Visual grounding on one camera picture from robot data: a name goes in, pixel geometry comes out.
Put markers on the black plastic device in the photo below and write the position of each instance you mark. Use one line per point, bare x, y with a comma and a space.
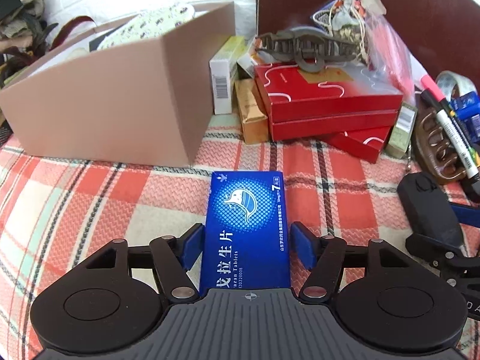
427, 210

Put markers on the brown hair clip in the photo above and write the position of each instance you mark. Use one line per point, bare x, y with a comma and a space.
435, 150

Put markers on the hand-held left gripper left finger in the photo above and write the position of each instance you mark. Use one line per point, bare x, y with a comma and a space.
193, 243

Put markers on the small white box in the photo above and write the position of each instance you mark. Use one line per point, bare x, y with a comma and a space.
247, 60

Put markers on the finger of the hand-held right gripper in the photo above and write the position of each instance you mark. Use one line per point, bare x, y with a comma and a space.
468, 215
457, 270

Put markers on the blue medicine box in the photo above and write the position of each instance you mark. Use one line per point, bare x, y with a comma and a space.
245, 225

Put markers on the clear tape roll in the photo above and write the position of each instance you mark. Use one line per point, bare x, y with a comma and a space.
455, 80

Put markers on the gold orange box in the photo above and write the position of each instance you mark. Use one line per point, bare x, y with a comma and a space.
251, 112

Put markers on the pink-capped marker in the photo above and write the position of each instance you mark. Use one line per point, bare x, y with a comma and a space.
431, 84

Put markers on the green box with barcode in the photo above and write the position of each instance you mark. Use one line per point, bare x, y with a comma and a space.
401, 131

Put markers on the black marker with white label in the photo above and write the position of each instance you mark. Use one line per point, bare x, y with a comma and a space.
455, 131

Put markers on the blue plastic box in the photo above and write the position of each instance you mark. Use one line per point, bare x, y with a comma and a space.
468, 114

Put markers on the dark red feather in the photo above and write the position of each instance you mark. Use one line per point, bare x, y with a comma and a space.
73, 28

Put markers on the pack of red zip bags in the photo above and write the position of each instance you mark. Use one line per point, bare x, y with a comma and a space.
390, 52

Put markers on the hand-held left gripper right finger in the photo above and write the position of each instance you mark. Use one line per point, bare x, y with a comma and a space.
303, 243

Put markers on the plaid blanket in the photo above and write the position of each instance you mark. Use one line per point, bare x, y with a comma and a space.
93, 202

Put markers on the pile of folded clothes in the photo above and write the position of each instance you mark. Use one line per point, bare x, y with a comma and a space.
18, 18

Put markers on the pink-brown cardboard box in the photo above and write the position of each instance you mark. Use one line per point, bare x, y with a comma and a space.
112, 112

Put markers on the colourful printed packet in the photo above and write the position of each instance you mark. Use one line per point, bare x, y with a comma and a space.
348, 7

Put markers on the red gift box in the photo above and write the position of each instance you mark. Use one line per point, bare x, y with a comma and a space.
363, 144
330, 90
337, 125

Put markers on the white floral shoe insole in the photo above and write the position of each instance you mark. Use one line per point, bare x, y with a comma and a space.
150, 22

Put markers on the grey hair claw clip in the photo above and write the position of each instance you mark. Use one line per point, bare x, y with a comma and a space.
307, 47

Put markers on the black box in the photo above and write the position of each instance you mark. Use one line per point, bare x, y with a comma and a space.
97, 43

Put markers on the white yellow-green carton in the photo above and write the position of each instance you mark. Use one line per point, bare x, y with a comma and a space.
223, 78

